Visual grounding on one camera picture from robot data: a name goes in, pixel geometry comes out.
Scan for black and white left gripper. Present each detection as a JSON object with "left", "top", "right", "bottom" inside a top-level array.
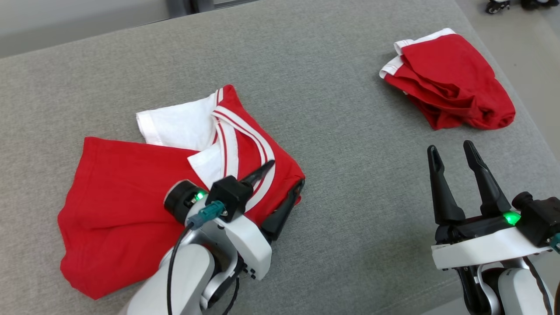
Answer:
[{"left": 164, "top": 160, "right": 305, "bottom": 280}]

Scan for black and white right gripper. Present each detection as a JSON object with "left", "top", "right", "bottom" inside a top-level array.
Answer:
[{"left": 427, "top": 140, "right": 553, "bottom": 270}]

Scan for red shorts with white trim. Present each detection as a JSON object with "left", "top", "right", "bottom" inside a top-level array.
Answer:
[{"left": 379, "top": 28, "right": 516, "bottom": 131}]

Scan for red and white jersey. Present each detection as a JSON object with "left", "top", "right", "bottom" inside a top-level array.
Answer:
[{"left": 57, "top": 84, "right": 306, "bottom": 301}]

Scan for teal left cable connector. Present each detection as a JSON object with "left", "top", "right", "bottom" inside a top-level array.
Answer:
[{"left": 188, "top": 200, "right": 227, "bottom": 230}]

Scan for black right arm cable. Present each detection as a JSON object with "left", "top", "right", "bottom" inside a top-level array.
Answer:
[{"left": 523, "top": 256, "right": 554, "bottom": 315}]

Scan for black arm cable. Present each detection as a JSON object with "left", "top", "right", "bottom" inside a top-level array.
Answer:
[
  {"left": 166, "top": 221, "right": 195, "bottom": 315},
  {"left": 523, "top": 256, "right": 554, "bottom": 315}
]

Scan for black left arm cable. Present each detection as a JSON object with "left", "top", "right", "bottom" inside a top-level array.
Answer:
[{"left": 166, "top": 221, "right": 195, "bottom": 315}]

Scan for grey metal post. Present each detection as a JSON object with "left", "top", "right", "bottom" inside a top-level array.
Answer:
[{"left": 166, "top": 0, "right": 259, "bottom": 18}]

